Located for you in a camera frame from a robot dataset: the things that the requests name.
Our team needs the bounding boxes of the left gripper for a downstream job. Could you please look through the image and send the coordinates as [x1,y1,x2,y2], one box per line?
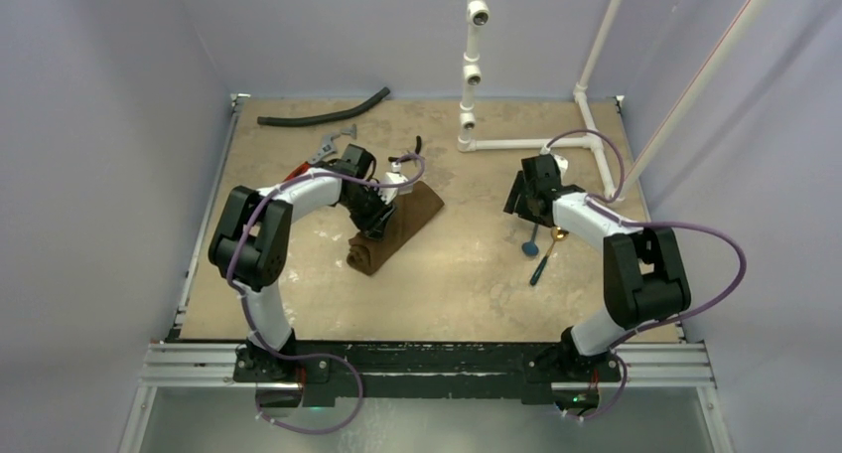
[340,186,396,242]

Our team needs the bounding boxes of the brown cloth napkin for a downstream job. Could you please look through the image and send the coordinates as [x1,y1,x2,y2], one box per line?
[346,181,445,276]

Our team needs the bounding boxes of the blue spoon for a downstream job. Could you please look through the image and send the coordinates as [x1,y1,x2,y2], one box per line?
[521,224,540,257]

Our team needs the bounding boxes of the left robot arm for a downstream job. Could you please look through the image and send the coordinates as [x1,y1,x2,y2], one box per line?
[209,145,413,382]

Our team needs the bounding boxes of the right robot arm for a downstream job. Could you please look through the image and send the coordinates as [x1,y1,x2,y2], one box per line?
[503,155,691,380]

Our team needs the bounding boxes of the black pliers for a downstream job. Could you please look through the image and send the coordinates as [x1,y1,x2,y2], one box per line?
[388,135,423,163]

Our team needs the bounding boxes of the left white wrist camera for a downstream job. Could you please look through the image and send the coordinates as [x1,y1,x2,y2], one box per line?
[378,162,414,205]

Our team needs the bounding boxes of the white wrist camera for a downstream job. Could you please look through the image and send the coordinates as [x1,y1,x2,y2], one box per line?
[539,147,569,177]
[378,162,414,205]

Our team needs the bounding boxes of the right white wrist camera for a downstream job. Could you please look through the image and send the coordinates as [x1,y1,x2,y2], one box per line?
[539,147,569,177]

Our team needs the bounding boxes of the red handled adjustable wrench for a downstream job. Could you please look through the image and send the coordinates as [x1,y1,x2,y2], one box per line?
[285,124,357,181]

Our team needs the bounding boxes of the black rubber hose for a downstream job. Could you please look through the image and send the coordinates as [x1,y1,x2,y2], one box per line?
[256,86,392,129]

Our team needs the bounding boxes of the white PVC pipe frame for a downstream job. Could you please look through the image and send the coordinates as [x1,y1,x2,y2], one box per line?
[456,0,787,209]

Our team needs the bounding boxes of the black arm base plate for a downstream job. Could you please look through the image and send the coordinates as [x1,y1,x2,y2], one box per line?
[232,340,622,406]

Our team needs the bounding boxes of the aluminium frame rail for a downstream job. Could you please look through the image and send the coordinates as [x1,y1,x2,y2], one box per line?
[120,97,714,452]

